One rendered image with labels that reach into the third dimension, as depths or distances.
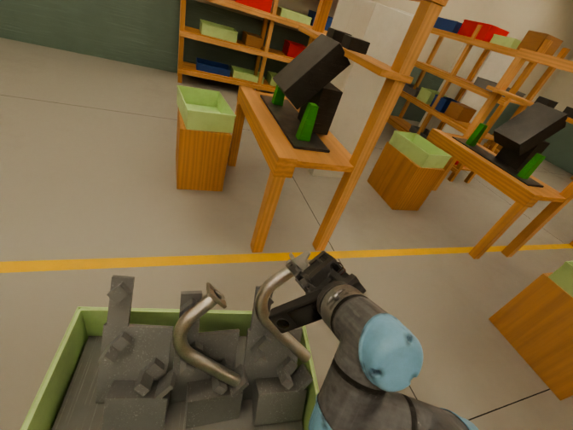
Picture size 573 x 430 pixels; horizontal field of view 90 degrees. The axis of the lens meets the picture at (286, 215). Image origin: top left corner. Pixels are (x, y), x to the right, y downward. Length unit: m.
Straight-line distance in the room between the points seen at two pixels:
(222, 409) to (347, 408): 0.49
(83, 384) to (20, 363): 1.10
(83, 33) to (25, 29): 0.81
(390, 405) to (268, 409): 0.48
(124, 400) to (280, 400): 0.36
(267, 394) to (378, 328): 0.52
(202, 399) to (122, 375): 0.20
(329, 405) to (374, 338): 0.11
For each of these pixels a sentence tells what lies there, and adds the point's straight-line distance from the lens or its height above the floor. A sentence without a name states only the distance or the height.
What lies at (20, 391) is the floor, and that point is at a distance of 1.97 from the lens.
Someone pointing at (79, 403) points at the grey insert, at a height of 0.85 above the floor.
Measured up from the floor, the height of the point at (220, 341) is 1.02.
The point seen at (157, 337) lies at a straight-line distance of 0.81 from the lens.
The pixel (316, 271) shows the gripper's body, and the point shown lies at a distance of 0.54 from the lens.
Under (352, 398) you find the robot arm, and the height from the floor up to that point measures 1.36.
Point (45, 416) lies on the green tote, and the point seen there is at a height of 0.89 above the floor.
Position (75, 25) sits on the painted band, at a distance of 6.71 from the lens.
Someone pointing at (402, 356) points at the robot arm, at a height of 1.43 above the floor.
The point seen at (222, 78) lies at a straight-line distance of 6.07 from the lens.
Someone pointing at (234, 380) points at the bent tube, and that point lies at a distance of 0.82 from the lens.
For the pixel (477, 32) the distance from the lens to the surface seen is 6.31.
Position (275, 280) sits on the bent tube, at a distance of 0.67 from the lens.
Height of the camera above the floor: 1.71
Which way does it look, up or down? 35 degrees down
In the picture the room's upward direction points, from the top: 19 degrees clockwise
